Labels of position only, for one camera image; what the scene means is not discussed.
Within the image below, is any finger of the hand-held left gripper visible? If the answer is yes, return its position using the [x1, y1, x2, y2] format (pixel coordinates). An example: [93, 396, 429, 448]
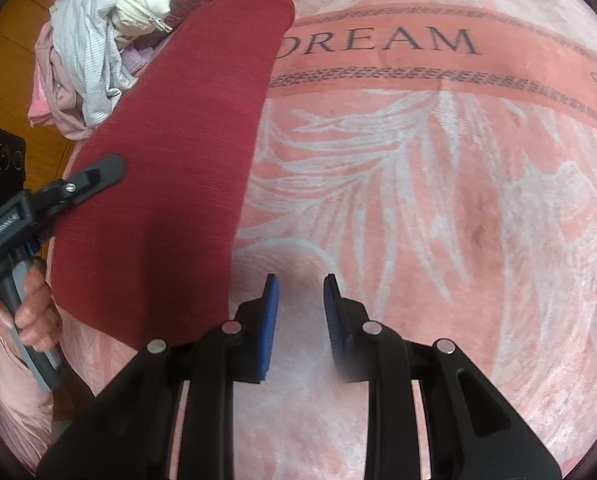
[31, 155, 128, 213]

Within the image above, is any person's left forearm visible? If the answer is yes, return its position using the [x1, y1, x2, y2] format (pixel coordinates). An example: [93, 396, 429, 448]
[0, 332, 55, 472]

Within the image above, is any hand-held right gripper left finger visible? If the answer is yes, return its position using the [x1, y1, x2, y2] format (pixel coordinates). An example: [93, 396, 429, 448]
[37, 274, 280, 480]

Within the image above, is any pale pink garment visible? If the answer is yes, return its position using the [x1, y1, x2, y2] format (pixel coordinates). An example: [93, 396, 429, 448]
[28, 25, 104, 141]

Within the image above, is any person's left hand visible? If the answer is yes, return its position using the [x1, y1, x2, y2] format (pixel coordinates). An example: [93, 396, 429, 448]
[0, 257, 62, 354]

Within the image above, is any black box with round dials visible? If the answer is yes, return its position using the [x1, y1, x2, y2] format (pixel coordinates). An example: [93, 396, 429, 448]
[0, 121, 28, 233]

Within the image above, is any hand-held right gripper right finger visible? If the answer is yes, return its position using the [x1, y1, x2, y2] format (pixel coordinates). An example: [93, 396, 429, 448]
[323, 274, 563, 480]

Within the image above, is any white striped garment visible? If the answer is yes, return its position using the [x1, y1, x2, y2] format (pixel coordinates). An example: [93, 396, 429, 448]
[48, 0, 139, 128]

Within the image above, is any pink leaf-print blanket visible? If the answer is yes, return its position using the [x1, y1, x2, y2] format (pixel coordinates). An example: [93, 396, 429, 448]
[53, 0, 597, 480]

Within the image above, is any dark red knit sweater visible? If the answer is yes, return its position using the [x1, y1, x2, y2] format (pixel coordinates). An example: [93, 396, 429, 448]
[48, 0, 295, 351]

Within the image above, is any lilac quilted cloth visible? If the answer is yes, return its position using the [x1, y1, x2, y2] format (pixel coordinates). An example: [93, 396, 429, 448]
[121, 45, 155, 77]

